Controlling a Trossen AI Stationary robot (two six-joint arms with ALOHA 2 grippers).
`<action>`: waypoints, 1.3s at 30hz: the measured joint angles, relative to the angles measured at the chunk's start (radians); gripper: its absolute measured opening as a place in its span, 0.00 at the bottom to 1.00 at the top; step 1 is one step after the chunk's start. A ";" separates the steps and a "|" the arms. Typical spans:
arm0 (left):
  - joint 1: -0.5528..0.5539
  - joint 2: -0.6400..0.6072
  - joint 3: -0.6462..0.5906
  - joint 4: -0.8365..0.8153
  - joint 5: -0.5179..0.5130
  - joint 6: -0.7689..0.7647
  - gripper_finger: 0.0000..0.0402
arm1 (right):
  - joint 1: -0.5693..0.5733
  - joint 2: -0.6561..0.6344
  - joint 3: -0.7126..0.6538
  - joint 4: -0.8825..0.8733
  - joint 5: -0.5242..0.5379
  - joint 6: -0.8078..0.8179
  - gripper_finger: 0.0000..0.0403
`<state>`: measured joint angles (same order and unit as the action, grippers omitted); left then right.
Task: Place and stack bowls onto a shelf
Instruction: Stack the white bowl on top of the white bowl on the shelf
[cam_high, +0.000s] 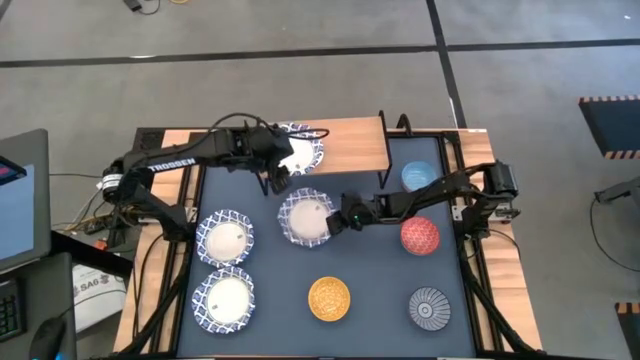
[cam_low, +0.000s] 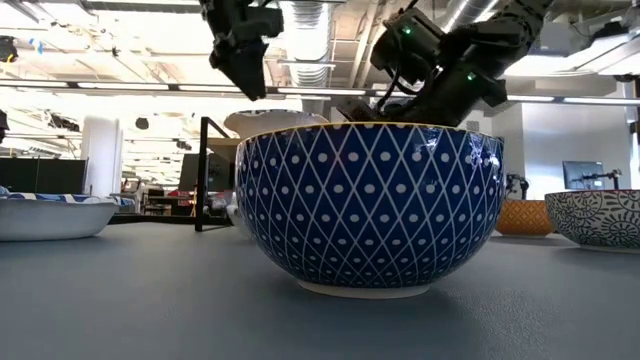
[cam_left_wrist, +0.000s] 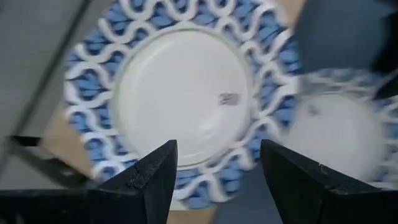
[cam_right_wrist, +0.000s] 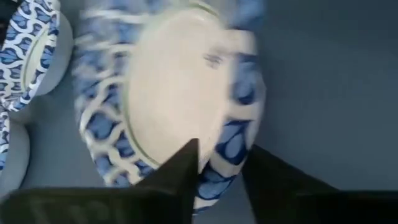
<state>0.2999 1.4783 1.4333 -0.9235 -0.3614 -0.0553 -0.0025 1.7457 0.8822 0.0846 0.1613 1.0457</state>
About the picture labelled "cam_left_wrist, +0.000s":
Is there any dark blue-grey table mat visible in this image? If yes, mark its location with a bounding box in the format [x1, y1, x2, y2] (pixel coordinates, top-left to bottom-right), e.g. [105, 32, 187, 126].
[214, 0, 398, 224]

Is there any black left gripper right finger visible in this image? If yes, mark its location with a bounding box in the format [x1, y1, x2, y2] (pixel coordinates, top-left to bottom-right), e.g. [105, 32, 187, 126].
[260, 139, 398, 224]

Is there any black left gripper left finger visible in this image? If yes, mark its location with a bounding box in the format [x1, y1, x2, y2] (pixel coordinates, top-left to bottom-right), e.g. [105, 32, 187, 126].
[0, 139, 178, 224]

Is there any blue white patterned plate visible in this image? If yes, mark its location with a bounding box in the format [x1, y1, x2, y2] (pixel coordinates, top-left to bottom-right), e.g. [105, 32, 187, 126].
[63, 0, 302, 211]
[273, 67, 398, 190]

